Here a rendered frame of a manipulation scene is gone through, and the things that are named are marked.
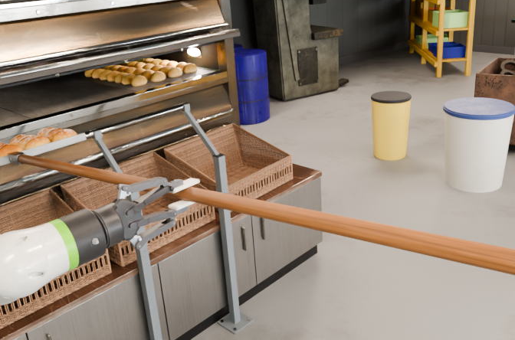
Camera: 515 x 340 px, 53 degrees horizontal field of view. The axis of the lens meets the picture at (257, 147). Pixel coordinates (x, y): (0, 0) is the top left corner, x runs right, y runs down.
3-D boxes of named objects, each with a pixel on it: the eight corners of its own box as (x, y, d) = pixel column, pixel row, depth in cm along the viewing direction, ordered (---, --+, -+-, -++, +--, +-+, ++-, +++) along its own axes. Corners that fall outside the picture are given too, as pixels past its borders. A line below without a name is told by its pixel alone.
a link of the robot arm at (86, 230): (86, 274, 88) (73, 224, 86) (57, 259, 97) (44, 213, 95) (117, 259, 92) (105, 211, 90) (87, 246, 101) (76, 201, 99)
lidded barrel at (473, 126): (516, 176, 423) (524, 101, 402) (497, 201, 386) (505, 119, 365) (451, 165, 455) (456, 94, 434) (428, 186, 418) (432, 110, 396)
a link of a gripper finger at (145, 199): (118, 215, 100) (116, 209, 100) (164, 187, 107) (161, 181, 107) (129, 218, 97) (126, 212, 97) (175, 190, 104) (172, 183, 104)
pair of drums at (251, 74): (230, 100, 717) (224, 41, 689) (287, 114, 637) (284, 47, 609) (189, 112, 675) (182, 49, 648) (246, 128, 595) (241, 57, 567)
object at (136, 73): (82, 76, 330) (80, 68, 328) (145, 63, 362) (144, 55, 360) (136, 87, 289) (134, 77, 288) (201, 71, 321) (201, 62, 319)
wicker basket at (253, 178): (167, 193, 298) (161, 148, 289) (236, 162, 337) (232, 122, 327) (226, 216, 267) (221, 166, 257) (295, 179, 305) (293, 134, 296)
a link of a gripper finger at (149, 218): (129, 222, 98) (130, 230, 98) (178, 210, 105) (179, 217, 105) (119, 219, 100) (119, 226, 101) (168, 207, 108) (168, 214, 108)
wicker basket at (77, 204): (68, 235, 259) (57, 184, 249) (160, 195, 296) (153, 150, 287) (122, 269, 226) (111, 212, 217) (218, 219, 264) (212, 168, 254)
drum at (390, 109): (385, 145, 511) (385, 89, 492) (417, 153, 486) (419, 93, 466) (362, 155, 490) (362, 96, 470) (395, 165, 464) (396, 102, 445)
